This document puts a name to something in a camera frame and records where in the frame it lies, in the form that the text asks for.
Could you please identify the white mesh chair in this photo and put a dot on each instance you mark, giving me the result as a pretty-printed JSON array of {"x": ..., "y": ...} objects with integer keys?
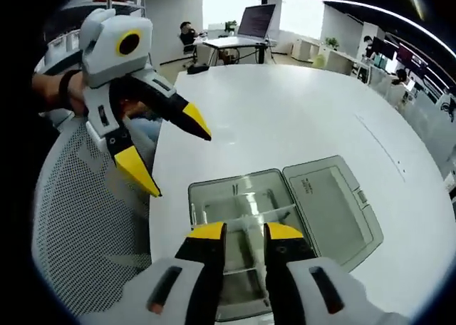
[{"x": 78, "y": 214}]

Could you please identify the white standing desk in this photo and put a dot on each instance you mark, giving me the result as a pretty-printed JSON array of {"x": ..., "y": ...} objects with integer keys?
[{"x": 231, "y": 41}]

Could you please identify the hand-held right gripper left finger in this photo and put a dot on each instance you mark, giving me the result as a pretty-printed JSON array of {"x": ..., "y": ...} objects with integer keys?
[{"x": 203, "y": 250}]

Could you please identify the potted plant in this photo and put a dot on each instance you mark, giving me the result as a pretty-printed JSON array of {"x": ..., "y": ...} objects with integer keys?
[
  {"x": 331, "y": 43},
  {"x": 231, "y": 26}
]

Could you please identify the long clear plastic divider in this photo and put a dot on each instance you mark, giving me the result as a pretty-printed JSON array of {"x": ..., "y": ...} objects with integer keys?
[{"x": 254, "y": 246}]

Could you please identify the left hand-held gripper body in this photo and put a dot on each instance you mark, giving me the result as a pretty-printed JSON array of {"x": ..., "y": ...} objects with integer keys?
[{"x": 107, "y": 65}]

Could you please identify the white low cabinet row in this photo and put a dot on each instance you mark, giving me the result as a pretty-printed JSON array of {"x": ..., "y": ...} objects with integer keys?
[{"x": 306, "y": 50}]

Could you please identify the grey clear guide fixture box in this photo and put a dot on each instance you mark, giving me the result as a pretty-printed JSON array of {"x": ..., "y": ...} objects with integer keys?
[{"x": 331, "y": 214}]

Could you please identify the open laptop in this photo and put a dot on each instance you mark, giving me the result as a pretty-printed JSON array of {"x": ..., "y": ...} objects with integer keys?
[{"x": 256, "y": 20}]

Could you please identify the curved ceiling light strip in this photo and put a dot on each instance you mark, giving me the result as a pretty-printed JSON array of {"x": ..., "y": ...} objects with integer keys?
[{"x": 374, "y": 13}]

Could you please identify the black pouch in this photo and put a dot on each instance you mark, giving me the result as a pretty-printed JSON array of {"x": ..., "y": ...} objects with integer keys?
[{"x": 197, "y": 68}]

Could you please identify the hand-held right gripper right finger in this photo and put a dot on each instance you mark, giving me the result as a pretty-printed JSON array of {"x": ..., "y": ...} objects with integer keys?
[{"x": 285, "y": 250}]

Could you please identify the person's left hand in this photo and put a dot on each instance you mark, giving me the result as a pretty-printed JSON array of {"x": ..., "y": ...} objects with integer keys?
[{"x": 78, "y": 95}]

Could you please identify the metal storage shelf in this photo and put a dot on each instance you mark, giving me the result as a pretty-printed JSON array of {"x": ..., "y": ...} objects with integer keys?
[{"x": 67, "y": 41}]

